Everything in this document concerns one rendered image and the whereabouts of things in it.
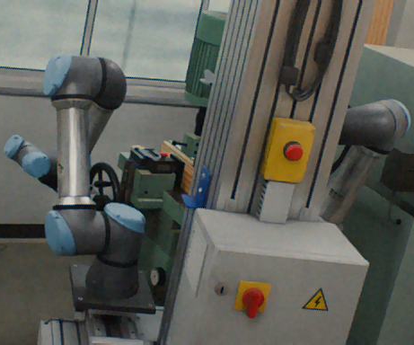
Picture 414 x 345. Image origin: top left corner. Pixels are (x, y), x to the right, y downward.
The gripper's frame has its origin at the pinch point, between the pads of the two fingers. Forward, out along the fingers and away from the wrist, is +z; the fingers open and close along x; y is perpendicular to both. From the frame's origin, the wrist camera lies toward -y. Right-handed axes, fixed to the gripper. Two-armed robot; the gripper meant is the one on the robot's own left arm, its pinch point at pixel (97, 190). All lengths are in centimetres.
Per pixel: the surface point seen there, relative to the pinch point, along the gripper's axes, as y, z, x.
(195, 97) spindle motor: -44.7, 12.3, -1.4
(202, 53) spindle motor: -58, 5, -1
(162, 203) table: -8.3, 22.0, 3.2
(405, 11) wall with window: -173, 175, -131
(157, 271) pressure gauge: 11.0, 26.2, 17.4
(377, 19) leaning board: -153, 151, -118
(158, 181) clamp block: -13.7, 16.8, 1.9
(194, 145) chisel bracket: -31.1, 24.2, -3.5
